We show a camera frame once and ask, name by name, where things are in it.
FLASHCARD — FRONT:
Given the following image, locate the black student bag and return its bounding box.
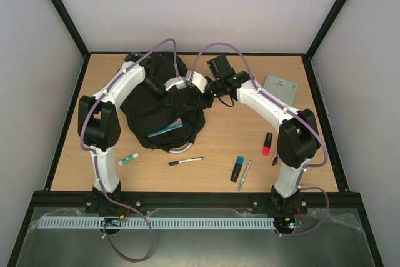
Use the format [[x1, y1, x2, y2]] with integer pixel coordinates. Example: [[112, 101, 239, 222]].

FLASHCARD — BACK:
[[120, 53, 206, 152]]

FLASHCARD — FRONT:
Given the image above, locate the dog picture book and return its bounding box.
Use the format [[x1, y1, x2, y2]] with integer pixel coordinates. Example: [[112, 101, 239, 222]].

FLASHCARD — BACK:
[[148, 118, 183, 138]]

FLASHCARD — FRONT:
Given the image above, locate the grey notebook with barcode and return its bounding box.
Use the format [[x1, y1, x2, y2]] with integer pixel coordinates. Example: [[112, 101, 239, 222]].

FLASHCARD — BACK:
[[263, 74, 298, 106]]

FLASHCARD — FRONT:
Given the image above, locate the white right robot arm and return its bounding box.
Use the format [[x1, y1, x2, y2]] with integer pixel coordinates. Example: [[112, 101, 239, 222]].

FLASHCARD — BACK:
[[186, 54, 322, 212]]

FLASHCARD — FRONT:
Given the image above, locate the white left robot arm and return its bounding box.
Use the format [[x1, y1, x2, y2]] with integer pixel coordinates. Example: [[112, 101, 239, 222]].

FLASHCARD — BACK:
[[78, 51, 154, 199]]

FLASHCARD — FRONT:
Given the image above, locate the blue whiteboard pen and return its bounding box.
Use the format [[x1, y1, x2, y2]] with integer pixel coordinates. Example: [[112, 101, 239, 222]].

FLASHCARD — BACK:
[[168, 157, 204, 166]]

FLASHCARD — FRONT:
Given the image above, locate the green glue stick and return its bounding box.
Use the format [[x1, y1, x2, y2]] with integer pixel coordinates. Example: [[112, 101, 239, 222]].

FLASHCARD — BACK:
[[118, 153, 139, 166]]

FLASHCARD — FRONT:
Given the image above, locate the pink highlighter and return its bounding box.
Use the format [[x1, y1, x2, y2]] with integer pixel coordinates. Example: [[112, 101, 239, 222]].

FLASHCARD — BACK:
[[262, 133, 273, 156]]

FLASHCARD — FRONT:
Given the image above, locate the blue highlighter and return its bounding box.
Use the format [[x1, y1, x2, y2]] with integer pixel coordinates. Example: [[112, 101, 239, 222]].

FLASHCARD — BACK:
[[230, 156, 244, 183]]

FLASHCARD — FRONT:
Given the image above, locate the silver marker pen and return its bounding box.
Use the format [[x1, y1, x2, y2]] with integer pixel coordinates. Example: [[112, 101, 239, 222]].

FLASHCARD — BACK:
[[237, 160, 253, 192]]

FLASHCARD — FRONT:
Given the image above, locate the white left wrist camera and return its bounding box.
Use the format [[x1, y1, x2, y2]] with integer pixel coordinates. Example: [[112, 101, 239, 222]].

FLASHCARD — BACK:
[[164, 76, 188, 91]]

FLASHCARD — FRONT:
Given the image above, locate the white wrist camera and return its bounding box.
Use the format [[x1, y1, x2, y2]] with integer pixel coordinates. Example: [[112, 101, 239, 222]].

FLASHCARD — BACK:
[[185, 71, 208, 93], [164, 76, 188, 91]]

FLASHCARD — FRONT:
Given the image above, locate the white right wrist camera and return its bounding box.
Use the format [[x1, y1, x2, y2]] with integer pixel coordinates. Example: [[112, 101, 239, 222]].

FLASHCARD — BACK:
[[185, 71, 208, 93]]

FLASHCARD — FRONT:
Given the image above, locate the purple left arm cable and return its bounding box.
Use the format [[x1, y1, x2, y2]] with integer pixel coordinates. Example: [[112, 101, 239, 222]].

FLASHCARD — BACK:
[[79, 38, 182, 263]]

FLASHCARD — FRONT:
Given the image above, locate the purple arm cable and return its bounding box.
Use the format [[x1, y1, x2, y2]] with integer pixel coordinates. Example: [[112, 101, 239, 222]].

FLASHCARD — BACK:
[[189, 42, 331, 238], [79, 38, 182, 263]]

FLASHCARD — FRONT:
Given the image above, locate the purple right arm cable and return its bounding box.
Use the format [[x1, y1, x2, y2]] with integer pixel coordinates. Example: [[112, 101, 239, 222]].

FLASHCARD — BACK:
[[189, 42, 331, 238]]

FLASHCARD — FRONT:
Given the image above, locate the grey drawstring pouch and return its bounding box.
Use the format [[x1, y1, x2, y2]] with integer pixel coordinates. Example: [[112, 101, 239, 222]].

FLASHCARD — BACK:
[[272, 154, 279, 166]]

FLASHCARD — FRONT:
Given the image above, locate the black front mounting rail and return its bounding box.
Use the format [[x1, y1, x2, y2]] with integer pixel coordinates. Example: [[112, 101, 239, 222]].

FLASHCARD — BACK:
[[29, 191, 365, 214]]

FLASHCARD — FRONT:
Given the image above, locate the light blue cable duct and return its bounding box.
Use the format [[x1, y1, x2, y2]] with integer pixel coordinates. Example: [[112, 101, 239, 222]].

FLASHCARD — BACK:
[[38, 216, 275, 230]]

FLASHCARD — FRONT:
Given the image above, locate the black left frame post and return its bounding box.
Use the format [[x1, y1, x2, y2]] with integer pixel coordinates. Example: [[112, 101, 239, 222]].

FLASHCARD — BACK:
[[31, 0, 91, 58]]

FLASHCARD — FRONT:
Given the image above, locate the black frame post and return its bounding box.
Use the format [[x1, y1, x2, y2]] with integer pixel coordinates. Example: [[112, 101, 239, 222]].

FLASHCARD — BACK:
[[304, 0, 367, 61], [31, 0, 91, 58]]

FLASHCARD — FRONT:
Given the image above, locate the black right frame post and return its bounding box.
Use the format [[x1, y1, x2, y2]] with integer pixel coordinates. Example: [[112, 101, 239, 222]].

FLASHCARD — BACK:
[[304, 0, 367, 61]]

